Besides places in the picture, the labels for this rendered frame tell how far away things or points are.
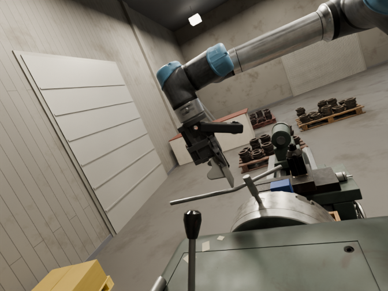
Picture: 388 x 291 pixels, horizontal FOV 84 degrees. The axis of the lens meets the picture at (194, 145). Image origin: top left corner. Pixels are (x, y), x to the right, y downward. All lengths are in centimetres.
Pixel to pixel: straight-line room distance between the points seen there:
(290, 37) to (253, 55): 10
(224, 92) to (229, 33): 286
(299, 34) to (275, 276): 57
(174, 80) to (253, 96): 1145
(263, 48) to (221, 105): 1151
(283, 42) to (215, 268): 57
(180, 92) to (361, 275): 48
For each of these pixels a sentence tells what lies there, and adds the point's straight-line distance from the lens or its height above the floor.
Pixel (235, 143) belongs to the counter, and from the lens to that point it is 617.
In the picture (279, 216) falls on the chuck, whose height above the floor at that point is 123.
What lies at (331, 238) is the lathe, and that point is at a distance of 48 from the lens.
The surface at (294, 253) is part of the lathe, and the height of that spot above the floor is 125.
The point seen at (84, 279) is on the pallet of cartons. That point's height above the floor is 36.
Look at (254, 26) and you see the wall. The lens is 1218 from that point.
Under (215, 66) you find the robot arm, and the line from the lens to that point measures 55.
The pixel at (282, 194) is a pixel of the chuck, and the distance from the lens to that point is 69.
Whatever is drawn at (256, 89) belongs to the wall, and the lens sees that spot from 1196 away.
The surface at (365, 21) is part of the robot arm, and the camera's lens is 66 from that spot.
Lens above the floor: 156
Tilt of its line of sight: 10 degrees down
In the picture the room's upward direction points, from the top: 23 degrees counter-clockwise
